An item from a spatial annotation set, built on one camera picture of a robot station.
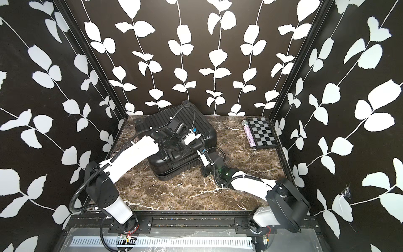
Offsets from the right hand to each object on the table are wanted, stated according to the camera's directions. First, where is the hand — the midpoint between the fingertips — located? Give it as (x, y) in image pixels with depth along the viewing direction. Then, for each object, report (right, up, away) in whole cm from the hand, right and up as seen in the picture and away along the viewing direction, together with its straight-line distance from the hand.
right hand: (198, 160), depth 85 cm
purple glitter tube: (+34, +14, +22) cm, 43 cm away
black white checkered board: (+43, +15, +24) cm, 52 cm away
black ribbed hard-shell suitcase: (-15, 0, -9) cm, 18 cm away
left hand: (-3, +9, -4) cm, 10 cm away
